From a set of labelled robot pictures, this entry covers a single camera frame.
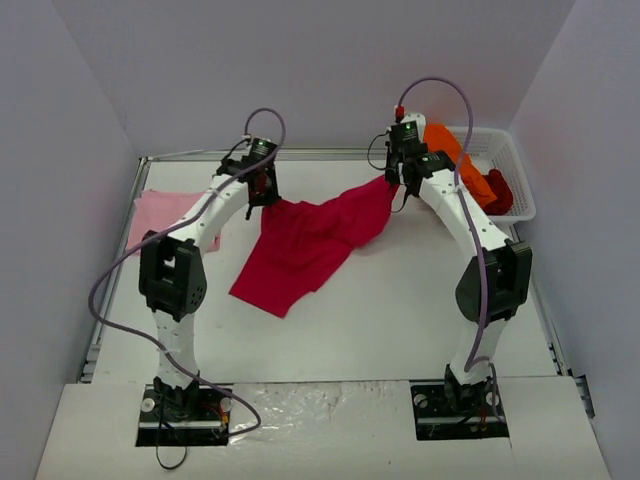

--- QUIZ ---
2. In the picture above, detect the magenta t shirt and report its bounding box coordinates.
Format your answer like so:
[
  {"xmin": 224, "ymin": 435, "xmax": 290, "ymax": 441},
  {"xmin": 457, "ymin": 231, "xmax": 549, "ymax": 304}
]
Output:
[{"xmin": 229, "ymin": 176, "xmax": 398, "ymax": 318}]

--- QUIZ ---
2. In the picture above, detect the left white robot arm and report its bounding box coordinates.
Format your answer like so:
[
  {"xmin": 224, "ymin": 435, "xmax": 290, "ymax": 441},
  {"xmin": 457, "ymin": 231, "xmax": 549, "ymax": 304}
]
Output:
[{"xmin": 139, "ymin": 138, "xmax": 280, "ymax": 418}]

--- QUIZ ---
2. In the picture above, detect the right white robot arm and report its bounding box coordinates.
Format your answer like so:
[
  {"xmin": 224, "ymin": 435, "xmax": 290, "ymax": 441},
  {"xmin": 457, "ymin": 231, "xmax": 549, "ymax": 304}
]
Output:
[{"xmin": 384, "ymin": 114, "xmax": 532, "ymax": 413}]

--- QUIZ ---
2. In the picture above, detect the orange t shirt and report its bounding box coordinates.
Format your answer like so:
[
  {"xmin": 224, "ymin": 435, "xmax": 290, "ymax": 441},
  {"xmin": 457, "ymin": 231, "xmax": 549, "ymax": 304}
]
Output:
[{"xmin": 423, "ymin": 124, "xmax": 495, "ymax": 209}]

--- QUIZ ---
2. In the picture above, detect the white plastic basket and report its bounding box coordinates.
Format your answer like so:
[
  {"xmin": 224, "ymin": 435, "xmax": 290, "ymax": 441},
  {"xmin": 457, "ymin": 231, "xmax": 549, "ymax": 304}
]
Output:
[{"xmin": 467, "ymin": 127, "xmax": 536, "ymax": 227}]

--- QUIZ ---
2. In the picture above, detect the dark red t shirt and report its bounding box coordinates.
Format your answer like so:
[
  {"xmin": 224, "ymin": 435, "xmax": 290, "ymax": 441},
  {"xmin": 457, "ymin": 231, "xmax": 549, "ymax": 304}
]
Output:
[{"xmin": 483, "ymin": 169, "xmax": 514, "ymax": 216}]

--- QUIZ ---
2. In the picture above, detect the folded pink t shirt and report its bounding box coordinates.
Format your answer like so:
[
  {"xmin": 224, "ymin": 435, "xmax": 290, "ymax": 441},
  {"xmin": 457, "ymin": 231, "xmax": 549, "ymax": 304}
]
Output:
[{"xmin": 125, "ymin": 189, "xmax": 204, "ymax": 250}]

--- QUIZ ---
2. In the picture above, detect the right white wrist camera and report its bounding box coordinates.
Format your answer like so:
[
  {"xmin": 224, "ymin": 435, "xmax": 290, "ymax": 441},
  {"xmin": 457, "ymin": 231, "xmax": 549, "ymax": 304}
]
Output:
[{"xmin": 394, "ymin": 105, "xmax": 427, "ymax": 136}]

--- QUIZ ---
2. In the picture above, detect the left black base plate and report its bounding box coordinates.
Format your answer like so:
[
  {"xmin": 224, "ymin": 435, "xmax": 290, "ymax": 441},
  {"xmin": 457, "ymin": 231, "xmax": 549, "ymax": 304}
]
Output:
[{"xmin": 135, "ymin": 385, "xmax": 230, "ymax": 447}]

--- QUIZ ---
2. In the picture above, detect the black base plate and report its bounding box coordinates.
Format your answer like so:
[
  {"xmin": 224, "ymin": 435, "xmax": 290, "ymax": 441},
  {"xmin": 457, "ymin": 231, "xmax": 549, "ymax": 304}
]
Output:
[
  {"xmin": 135, "ymin": 385, "xmax": 230, "ymax": 447},
  {"xmin": 409, "ymin": 380, "xmax": 510, "ymax": 442}
]

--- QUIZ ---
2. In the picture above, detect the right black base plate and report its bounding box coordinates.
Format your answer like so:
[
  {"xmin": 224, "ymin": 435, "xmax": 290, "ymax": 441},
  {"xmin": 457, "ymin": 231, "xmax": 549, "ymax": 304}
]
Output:
[{"xmin": 409, "ymin": 380, "xmax": 510, "ymax": 442}]

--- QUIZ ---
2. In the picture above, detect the thin black cable loop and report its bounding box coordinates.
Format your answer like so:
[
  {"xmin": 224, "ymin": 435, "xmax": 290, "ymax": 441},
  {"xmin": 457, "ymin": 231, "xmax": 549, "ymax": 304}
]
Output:
[{"xmin": 154, "ymin": 414, "xmax": 189, "ymax": 471}]

